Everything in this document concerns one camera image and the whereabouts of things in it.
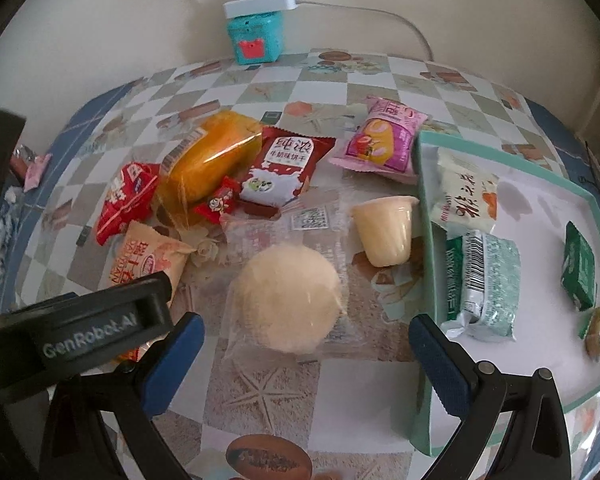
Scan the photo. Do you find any green striped bread packet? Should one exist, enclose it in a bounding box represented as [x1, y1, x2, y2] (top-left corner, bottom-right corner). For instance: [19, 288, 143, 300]
[577, 304, 600, 361]

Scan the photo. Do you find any round bun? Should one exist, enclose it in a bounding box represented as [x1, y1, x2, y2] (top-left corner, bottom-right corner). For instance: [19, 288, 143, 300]
[220, 200, 361, 361]

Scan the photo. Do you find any beige orange cake packet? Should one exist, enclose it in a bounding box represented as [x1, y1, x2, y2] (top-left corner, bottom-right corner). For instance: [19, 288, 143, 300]
[107, 221, 196, 311]

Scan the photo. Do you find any teal shallow tray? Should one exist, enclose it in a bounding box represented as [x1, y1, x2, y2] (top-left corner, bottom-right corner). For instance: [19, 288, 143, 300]
[409, 130, 600, 458]

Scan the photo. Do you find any dark red biscuit packet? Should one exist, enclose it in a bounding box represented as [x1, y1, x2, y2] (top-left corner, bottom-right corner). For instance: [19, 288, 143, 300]
[237, 127, 337, 221]

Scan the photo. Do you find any teal tin box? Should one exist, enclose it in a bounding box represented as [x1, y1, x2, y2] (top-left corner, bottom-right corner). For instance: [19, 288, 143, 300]
[224, 10, 286, 66]

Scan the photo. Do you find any pink snack packet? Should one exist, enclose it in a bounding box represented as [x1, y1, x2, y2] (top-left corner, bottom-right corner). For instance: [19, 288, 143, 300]
[327, 96, 433, 186]

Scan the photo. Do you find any bright red snack packet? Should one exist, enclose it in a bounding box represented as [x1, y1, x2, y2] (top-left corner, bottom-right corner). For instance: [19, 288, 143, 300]
[96, 161, 161, 247]

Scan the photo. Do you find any small red candy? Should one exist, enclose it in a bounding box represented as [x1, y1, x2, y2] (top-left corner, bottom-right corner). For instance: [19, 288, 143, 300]
[192, 176, 243, 221]

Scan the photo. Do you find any blue white patterned cloth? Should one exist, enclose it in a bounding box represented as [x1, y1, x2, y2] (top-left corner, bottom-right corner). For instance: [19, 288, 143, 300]
[0, 185, 26, 281]

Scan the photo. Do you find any silver green snack packet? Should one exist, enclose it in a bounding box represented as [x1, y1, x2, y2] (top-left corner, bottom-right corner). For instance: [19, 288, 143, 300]
[439, 229, 523, 343]

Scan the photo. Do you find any orange bread packet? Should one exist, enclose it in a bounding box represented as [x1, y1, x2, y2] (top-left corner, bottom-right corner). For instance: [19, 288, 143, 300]
[157, 110, 263, 226]

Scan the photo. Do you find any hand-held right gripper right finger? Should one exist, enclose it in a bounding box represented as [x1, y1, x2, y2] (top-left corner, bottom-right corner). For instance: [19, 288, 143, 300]
[408, 312, 571, 480]

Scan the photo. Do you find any yellow pudding cup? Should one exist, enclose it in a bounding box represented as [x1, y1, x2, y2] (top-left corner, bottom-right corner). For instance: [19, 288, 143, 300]
[351, 195, 420, 268]

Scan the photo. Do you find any small pink packet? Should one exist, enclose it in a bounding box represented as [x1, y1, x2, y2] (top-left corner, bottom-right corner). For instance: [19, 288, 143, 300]
[24, 152, 53, 192]

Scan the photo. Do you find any white power cable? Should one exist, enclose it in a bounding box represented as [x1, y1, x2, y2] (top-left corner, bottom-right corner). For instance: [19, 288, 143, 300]
[297, 0, 436, 61]

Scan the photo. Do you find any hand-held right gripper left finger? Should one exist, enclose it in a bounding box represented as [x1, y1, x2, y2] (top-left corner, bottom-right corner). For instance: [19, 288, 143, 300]
[40, 311, 206, 480]

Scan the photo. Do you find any checkered printed tablecloth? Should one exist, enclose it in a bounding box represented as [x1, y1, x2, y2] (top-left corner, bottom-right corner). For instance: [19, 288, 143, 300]
[0, 49, 600, 480]

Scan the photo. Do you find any white snack packet orange print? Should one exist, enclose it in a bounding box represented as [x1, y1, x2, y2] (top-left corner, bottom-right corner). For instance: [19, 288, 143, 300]
[427, 147, 501, 233]

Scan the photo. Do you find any white power strip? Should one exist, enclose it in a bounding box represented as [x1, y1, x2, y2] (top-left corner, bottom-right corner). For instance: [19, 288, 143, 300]
[222, 0, 301, 18]

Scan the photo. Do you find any small dark green packet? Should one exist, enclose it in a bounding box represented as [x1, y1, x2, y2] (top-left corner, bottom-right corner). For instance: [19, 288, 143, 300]
[560, 221, 598, 312]

